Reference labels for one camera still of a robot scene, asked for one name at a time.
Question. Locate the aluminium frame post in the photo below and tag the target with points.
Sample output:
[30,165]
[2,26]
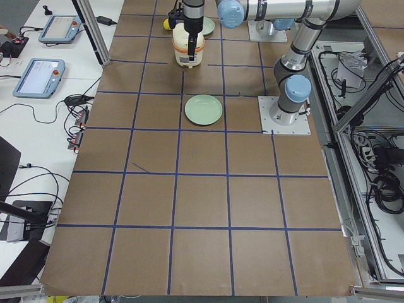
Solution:
[89,22]

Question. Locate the teach pendant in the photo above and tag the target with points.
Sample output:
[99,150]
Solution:
[40,79]
[60,29]

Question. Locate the far teach pendant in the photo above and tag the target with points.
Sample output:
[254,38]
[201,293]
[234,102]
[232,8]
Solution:
[60,29]

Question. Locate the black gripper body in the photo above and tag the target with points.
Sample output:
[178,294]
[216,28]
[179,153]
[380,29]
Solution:
[192,26]

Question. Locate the near teach pendant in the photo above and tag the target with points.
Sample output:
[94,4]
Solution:
[40,79]

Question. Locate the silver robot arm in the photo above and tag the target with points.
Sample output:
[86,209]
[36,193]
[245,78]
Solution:
[314,16]
[294,87]

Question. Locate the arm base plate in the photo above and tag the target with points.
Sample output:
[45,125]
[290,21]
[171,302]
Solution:
[276,121]
[264,31]

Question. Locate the yellow toy potato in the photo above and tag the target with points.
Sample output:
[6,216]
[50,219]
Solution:
[166,25]

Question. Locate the black power adapter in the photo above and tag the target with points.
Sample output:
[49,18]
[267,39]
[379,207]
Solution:
[105,20]

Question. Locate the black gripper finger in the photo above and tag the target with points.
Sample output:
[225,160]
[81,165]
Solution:
[191,47]

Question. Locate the green plate near arm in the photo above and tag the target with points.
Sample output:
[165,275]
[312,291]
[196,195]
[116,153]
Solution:
[208,26]
[203,110]

